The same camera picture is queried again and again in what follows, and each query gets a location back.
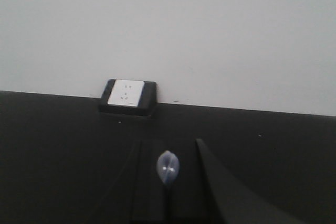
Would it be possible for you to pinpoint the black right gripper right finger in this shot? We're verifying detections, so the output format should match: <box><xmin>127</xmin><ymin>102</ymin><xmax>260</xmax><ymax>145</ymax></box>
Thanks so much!
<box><xmin>196</xmin><ymin>138</ymin><xmax>304</xmax><ymax>223</ymax></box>

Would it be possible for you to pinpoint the black socket mounting box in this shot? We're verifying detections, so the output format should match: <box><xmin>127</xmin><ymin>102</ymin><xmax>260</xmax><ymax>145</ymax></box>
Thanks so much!
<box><xmin>98</xmin><ymin>79</ymin><xmax>158</xmax><ymax>116</ymax></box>

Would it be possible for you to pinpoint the white wall power socket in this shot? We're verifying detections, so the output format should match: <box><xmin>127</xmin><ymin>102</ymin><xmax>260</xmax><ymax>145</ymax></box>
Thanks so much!
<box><xmin>107</xmin><ymin>80</ymin><xmax>144</xmax><ymax>107</ymax></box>

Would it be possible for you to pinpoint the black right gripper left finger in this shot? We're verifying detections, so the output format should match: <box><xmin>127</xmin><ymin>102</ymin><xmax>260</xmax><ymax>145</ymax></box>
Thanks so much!
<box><xmin>131</xmin><ymin>140</ymin><xmax>166</xmax><ymax>223</ymax></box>

